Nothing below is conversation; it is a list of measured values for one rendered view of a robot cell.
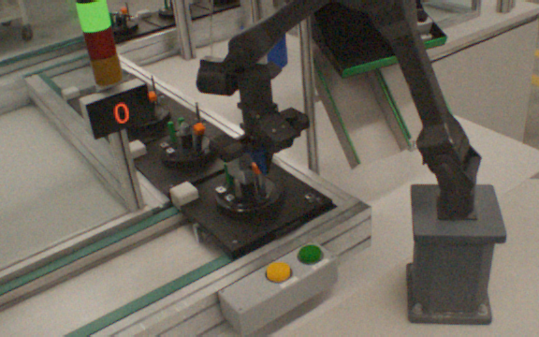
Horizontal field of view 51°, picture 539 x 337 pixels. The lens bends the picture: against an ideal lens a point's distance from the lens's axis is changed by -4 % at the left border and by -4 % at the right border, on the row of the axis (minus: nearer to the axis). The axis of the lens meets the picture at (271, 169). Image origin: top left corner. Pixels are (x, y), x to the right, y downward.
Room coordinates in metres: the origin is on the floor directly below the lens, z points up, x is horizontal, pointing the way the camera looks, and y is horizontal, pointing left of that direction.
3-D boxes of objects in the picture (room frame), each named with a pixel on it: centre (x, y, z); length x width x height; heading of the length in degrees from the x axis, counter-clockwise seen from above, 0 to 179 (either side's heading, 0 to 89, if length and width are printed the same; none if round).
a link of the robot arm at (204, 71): (0.95, 0.05, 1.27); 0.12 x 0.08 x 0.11; 62
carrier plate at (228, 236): (0.99, 0.05, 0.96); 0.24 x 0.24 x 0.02; 33
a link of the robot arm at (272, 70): (0.93, 0.01, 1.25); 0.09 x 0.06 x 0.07; 62
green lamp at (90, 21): (0.99, 0.28, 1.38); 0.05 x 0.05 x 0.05
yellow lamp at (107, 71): (0.99, 0.28, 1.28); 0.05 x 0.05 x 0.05
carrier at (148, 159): (1.20, 0.19, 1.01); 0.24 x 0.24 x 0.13; 33
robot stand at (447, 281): (0.76, -0.30, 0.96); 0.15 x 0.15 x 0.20; 78
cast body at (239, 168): (1.00, 0.06, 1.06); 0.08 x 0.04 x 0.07; 33
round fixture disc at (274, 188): (0.99, 0.05, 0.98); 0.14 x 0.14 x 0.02
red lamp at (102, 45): (0.99, 0.28, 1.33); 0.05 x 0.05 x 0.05
